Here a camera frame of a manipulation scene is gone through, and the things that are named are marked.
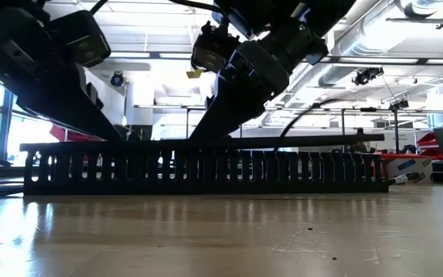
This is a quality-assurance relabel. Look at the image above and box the black slotted cable duct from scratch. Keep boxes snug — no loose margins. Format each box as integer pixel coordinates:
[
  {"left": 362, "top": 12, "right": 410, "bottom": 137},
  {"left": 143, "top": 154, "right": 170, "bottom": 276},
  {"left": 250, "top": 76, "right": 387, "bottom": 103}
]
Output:
[{"left": 21, "top": 148, "right": 391, "bottom": 196}]

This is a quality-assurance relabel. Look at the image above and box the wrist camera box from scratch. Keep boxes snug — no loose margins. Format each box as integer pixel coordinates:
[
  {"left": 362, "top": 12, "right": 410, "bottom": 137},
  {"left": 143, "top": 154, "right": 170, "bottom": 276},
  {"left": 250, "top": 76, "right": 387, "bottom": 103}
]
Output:
[
  {"left": 48, "top": 9, "right": 112, "bottom": 69},
  {"left": 190, "top": 21, "right": 242, "bottom": 75}
]

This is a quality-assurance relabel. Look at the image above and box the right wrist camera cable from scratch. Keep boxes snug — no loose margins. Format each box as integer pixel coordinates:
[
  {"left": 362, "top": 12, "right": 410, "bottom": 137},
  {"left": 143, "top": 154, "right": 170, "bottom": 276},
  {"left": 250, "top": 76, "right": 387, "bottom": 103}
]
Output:
[{"left": 166, "top": 0, "right": 231, "bottom": 24}]

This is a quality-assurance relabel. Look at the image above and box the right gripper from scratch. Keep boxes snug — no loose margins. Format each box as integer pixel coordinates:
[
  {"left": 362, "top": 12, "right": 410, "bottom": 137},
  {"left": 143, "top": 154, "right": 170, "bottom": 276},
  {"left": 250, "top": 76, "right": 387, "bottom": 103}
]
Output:
[{"left": 188, "top": 18, "right": 330, "bottom": 142}]

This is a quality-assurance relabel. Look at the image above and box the red plastic object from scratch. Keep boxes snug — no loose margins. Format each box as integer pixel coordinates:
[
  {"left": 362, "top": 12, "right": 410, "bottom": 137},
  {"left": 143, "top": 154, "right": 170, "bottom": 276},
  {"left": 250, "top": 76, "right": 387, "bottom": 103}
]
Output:
[{"left": 50, "top": 123, "right": 103, "bottom": 143}]

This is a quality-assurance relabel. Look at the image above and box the black ceiling-hung camera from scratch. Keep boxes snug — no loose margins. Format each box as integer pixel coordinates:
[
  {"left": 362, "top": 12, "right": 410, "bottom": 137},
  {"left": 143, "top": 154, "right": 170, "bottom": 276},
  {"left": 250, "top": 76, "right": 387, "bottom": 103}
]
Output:
[
  {"left": 109, "top": 71, "right": 126, "bottom": 88},
  {"left": 353, "top": 67, "right": 385, "bottom": 86}
]

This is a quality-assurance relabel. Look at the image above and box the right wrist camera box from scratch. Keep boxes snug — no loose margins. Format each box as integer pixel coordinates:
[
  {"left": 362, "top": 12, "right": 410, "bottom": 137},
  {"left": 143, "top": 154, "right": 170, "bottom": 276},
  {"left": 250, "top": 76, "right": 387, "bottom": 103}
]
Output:
[{"left": 190, "top": 21, "right": 242, "bottom": 75}]

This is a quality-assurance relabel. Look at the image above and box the black hanging cable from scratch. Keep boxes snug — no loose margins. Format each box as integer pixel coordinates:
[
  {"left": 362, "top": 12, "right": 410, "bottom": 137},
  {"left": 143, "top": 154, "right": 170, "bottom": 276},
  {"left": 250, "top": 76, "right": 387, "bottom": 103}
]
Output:
[{"left": 274, "top": 98, "right": 346, "bottom": 152}]

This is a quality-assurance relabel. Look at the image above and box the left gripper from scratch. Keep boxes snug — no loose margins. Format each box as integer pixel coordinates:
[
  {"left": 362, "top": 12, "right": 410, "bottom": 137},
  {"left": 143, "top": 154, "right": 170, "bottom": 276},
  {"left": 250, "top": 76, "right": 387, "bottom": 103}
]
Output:
[{"left": 0, "top": 5, "right": 123, "bottom": 142}]

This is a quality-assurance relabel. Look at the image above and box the white box with labels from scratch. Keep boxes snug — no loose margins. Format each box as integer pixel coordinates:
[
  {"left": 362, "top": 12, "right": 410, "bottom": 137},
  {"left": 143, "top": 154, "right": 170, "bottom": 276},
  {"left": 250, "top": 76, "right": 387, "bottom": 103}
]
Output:
[{"left": 385, "top": 157, "right": 434, "bottom": 184}]

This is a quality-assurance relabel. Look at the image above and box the black duct cover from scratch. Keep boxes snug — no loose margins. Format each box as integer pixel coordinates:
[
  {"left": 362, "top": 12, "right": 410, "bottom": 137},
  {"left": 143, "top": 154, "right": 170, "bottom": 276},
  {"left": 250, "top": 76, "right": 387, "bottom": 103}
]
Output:
[{"left": 18, "top": 132, "right": 386, "bottom": 154}]

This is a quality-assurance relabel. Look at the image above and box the person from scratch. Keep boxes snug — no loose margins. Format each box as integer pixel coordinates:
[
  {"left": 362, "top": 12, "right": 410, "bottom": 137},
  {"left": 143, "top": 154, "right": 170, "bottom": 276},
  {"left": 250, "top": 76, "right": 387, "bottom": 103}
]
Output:
[{"left": 348, "top": 127, "right": 371, "bottom": 154}]

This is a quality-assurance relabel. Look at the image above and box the cable bundle end sleeve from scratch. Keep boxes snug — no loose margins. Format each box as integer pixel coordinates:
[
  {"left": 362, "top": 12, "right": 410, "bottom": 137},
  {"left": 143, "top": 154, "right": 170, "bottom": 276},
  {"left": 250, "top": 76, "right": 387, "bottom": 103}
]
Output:
[{"left": 388, "top": 173, "right": 410, "bottom": 185}]

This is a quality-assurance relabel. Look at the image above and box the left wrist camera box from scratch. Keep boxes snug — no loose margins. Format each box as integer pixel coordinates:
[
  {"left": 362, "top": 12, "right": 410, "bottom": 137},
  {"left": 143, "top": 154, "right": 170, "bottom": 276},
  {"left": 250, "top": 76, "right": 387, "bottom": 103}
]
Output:
[{"left": 48, "top": 9, "right": 112, "bottom": 69}]

